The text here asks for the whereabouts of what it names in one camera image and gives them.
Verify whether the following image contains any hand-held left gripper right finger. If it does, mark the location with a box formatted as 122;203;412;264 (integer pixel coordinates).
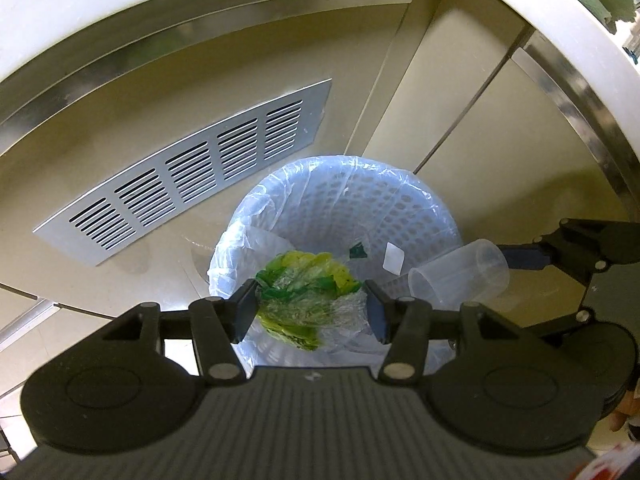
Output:
365;280;531;386

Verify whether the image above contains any clear plastic cup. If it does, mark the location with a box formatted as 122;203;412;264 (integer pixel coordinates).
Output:
407;239;511;311

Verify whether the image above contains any person's right hand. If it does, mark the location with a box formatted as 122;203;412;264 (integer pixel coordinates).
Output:
611;387;640;433

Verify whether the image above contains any white mesh trash bin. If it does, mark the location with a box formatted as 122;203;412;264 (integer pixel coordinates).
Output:
207;155;463;381

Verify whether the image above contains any white paper label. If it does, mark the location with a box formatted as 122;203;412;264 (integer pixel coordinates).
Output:
382;242;406;276

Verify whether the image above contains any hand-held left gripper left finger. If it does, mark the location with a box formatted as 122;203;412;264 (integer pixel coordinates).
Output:
100;280;259;386

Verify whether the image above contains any green yellow plastic wrapper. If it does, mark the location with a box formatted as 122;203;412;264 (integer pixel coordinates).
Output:
254;250;371;353

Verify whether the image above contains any wide beige cabinet door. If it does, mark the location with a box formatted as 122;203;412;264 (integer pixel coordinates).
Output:
417;47;631;261

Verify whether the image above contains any white lined trash basket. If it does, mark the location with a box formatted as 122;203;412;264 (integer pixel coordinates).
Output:
207;155;463;361

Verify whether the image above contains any narrow beige cabinet door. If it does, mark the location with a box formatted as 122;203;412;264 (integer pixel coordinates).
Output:
360;7;526;173

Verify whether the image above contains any beige vented cabinet panel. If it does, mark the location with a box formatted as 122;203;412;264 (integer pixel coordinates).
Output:
0;0;418;321

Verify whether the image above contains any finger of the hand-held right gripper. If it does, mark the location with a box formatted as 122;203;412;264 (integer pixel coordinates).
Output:
527;309;596;342
500;217;640;286

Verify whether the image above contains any silver cabinet vent grille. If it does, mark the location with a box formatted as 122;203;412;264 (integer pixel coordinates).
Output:
32;78;333;267

